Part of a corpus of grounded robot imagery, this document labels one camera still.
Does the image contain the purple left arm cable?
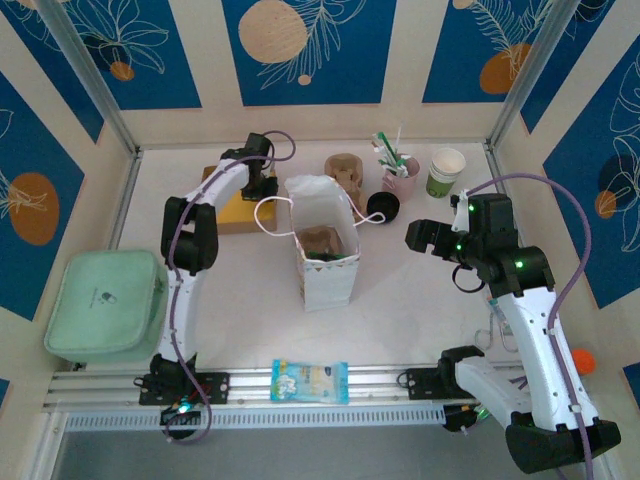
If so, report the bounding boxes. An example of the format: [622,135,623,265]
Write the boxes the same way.
[162,129,297,444]

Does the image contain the slotted grey cable duct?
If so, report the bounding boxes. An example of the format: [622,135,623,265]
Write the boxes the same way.
[62,404,446,432]

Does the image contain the pink straw holder cup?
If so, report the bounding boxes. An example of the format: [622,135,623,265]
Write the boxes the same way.
[382,157,420,201]

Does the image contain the blue wet wipes packet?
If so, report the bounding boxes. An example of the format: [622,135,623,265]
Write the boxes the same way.
[269,358,350,405]

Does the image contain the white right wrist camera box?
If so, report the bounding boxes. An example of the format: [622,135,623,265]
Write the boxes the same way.
[448,193,475,232]

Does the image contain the shallow cardboard box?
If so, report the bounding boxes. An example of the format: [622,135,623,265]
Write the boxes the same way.
[199,164,279,236]

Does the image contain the black plastic lid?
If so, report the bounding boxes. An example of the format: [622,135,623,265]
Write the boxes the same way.
[366,191,401,226]

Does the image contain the aluminium mounting rail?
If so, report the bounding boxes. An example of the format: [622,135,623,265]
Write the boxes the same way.
[42,363,591,412]

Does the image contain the stack of green paper cups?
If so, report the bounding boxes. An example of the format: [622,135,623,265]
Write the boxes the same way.
[425,147,467,200]

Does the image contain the thin black right gripper cable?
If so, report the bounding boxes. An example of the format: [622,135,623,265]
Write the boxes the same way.
[452,264,485,294]

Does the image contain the small tube with carabiner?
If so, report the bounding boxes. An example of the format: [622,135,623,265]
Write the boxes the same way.
[473,293,519,352]

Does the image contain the black controller module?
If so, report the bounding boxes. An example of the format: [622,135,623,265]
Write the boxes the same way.
[443,403,494,434]
[159,402,202,427]

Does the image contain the stack of pulp cup carriers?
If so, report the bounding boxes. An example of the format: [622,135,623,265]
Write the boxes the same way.
[323,153,365,206]

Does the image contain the orange capped bottle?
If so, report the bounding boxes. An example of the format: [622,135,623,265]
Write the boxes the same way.
[572,348,596,376]

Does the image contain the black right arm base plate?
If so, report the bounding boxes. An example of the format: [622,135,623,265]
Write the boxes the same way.
[399,367,499,401]

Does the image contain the aluminium frame post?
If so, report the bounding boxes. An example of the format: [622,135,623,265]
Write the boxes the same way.
[34,0,140,155]
[485,0,589,147]

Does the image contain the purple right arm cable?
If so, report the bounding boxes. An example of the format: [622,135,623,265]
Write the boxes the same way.
[467,172,596,480]

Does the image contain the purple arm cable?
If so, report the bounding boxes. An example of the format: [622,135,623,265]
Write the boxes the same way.
[162,129,297,444]
[467,172,596,480]

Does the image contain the white paper gift bag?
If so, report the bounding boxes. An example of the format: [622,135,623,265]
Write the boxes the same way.
[253,174,387,314]

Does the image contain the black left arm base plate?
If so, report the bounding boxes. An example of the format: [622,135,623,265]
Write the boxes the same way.
[138,370,231,406]

